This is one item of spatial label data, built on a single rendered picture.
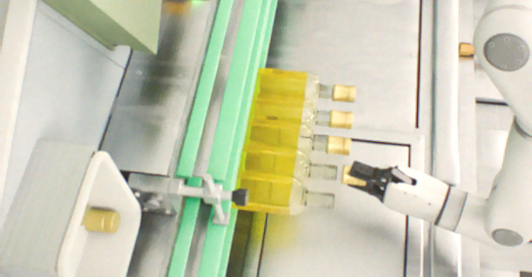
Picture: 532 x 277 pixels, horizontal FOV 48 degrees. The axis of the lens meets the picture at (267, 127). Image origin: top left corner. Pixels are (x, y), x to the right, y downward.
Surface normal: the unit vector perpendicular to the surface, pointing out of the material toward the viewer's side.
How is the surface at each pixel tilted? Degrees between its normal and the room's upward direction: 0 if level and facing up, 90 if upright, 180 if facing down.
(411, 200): 106
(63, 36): 0
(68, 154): 90
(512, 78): 110
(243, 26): 90
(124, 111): 90
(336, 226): 90
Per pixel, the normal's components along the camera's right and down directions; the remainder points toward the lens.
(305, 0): -0.06, -0.51
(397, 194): -0.48, 0.73
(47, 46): 0.99, 0.10
